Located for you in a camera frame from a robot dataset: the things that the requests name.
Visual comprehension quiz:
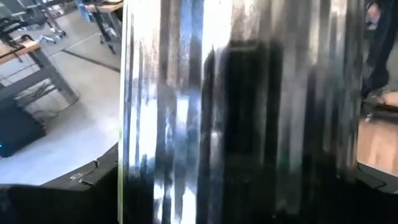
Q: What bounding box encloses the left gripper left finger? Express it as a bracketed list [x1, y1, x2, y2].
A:
[0, 142, 121, 224]

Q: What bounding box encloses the silver ribbed candle holder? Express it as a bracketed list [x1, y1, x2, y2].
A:
[117, 0, 367, 224]

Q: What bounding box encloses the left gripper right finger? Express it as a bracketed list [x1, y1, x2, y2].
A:
[354, 163, 398, 224]

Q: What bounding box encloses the grey metal bench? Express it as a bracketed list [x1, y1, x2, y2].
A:
[0, 39, 81, 108]

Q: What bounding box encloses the black box with blue light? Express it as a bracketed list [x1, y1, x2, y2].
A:
[0, 98, 47, 159]

